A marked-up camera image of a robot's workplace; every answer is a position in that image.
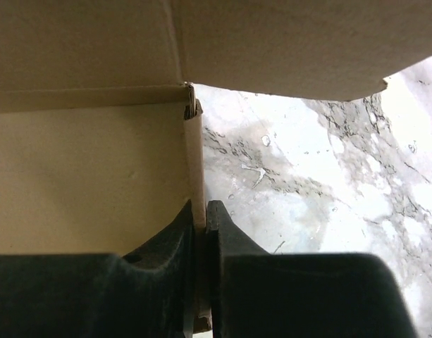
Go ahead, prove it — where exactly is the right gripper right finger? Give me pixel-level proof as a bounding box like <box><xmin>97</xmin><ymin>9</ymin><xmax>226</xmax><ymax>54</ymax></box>
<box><xmin>206</xmin><ymin>201</ymin><xmax>416</xmax><ymax>337</ymax></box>

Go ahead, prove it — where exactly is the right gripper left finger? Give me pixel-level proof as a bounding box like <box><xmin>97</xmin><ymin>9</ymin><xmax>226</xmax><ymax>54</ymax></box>
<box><xmin>0</xmin><ymin>203</ymin><xmax>195</xmax><ymax>337</ymax></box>

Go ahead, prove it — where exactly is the cardboard box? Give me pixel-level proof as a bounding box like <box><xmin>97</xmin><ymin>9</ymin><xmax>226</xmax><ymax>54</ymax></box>
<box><xmin>0</xmin><ymin>1</ymin><xmax>432</xmax><ymax>337</ymax></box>

